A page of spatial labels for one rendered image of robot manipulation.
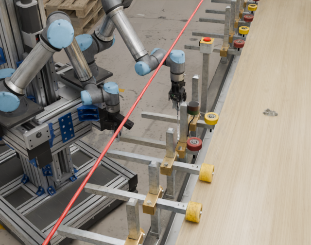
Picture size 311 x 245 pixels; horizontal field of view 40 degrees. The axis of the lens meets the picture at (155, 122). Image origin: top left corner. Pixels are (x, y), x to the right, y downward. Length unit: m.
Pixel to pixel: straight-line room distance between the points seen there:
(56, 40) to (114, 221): 1.52
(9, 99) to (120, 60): 3.00
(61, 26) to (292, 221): 1.29
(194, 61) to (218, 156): 2.88
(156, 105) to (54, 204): 1.64
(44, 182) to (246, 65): 1.55
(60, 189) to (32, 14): 1.25
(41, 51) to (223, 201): 1.05
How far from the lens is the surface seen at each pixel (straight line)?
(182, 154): 2.24
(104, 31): 2.49
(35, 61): 2.05
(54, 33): 1.97
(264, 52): 3.16
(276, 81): 2.82
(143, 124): 3.90
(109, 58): 5.06
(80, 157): 3.28
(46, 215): 2.91
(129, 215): 1.61
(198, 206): 1.80
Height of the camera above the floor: 2.29
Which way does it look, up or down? 36 degrees down
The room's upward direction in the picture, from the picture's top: 2 degrees counter-clockwise
